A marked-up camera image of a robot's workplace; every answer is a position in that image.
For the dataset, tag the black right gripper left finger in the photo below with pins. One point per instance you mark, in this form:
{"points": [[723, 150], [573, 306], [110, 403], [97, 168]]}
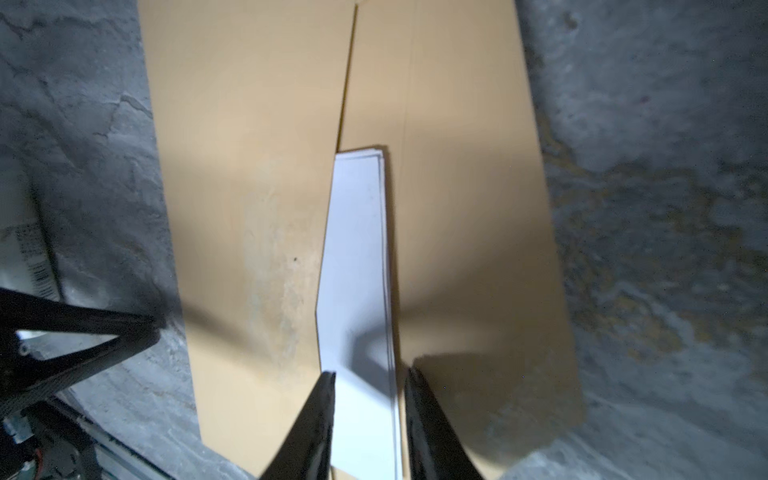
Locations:
{"points": [[306, 450]]}

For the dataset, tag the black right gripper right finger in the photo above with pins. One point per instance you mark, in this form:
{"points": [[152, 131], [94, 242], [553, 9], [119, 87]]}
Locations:
{"points": [[434, 449]]}

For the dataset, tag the white paper letter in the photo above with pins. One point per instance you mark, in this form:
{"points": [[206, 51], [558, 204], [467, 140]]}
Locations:
{"points": [[354, 320]]}

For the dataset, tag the brown paper envelope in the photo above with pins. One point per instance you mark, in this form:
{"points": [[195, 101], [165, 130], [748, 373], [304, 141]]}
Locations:
{"points": [[252, 100]]}

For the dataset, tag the white glue stick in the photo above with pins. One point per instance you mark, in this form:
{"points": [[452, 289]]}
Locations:
{"points": [[25, 262]]}

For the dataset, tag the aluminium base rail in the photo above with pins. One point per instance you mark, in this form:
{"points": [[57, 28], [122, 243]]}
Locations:
{"points": [[115, 459]]}

